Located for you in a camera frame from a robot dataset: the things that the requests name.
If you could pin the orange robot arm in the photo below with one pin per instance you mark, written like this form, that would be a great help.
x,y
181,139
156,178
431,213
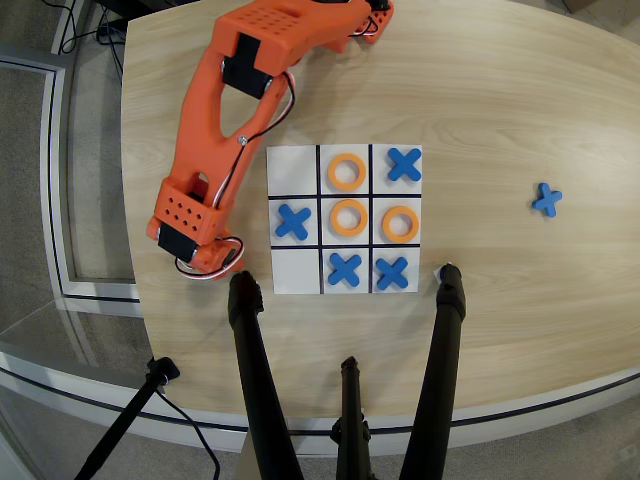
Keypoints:
x,y
200,125

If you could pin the blue foam cross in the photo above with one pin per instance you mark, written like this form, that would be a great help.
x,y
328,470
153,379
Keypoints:
x,y
404,164
345,269
547,200
392,273
293,221

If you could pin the grey metal floor frame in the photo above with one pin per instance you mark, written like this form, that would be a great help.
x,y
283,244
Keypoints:
x,y
54,175

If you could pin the thin black stand pole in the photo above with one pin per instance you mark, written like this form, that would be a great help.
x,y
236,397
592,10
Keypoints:
x,y
130,415

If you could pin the black tripod leg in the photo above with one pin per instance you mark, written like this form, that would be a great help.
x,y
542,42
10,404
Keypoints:
x,y
351,415
440,370
255,370

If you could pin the small white tag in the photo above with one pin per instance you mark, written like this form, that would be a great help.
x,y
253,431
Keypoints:
x,y
436,274

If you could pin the white tic-tac-toe board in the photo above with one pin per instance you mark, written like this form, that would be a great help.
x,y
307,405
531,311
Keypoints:
x,y
295,175

